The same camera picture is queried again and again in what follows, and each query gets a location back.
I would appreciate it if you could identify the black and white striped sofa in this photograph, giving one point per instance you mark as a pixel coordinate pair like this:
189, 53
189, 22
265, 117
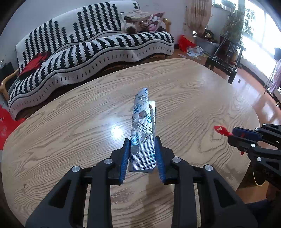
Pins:
81, 42

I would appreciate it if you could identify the small red wrapper scrap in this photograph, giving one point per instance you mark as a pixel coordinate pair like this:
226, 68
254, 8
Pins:
222, 130

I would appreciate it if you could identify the potted green plant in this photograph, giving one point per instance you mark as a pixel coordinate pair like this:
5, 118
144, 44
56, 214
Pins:
239, 23

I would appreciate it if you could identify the patterned curtain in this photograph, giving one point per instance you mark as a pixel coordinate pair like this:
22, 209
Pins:
198, 13

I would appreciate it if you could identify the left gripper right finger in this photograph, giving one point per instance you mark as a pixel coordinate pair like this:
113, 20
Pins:
219, 204

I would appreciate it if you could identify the red cushion on sofa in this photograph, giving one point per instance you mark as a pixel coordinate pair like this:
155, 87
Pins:
34, 64

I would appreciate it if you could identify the black side table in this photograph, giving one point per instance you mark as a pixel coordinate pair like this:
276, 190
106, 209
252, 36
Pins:
226, 58

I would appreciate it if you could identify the black trash bin gold rim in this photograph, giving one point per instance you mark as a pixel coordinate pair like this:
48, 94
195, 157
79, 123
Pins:
259, 178

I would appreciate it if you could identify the plush toy on sofa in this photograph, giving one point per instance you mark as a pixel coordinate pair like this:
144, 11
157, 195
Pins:
135, 21

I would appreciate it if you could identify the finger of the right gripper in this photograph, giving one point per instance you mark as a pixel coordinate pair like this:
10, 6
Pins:
261, 159
268, 133

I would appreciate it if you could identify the red plastic stool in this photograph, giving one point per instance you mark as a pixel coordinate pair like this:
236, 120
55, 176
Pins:
7, 126

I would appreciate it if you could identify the pink patterned pillow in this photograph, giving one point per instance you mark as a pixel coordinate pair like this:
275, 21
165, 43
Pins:
155, 21

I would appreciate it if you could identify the blue white pill blister pack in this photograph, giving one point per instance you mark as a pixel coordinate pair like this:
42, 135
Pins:
142, 152

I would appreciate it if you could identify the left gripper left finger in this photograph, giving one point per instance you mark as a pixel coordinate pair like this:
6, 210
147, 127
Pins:
64, 205

